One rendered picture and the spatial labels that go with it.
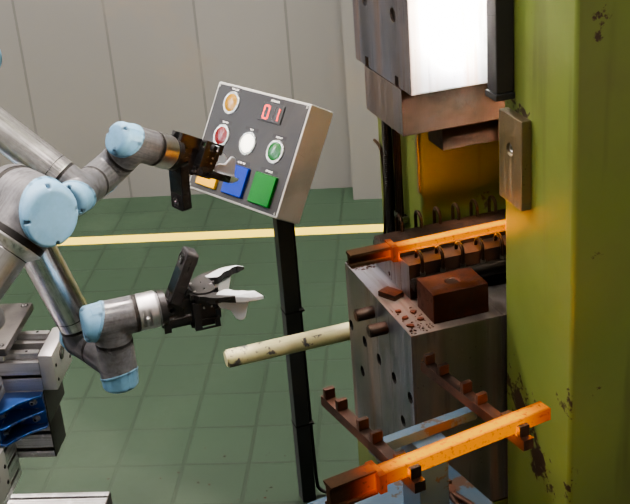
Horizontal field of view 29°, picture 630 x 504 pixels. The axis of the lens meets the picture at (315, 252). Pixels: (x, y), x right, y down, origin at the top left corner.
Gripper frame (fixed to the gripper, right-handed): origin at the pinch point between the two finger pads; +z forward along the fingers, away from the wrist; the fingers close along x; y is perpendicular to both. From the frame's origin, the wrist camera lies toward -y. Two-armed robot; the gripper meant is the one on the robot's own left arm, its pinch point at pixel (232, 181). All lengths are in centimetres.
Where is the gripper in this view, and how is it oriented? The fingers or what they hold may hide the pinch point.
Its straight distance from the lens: 277.7
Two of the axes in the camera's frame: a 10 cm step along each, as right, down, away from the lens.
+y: 3.0, -9.5, -0.6
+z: 6.6, 1.6, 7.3
